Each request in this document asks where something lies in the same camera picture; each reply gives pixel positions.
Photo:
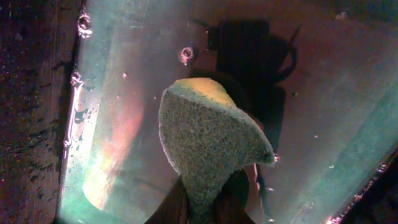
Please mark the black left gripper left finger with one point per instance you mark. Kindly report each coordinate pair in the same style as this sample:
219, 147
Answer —
174, 207

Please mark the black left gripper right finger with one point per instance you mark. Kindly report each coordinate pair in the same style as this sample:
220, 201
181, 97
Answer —
229, 206

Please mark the green and yellow sponge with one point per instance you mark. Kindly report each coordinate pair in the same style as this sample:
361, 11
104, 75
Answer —
206, 138

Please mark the rectangular dark green tray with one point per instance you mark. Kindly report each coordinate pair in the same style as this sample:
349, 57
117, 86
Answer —
81, 83

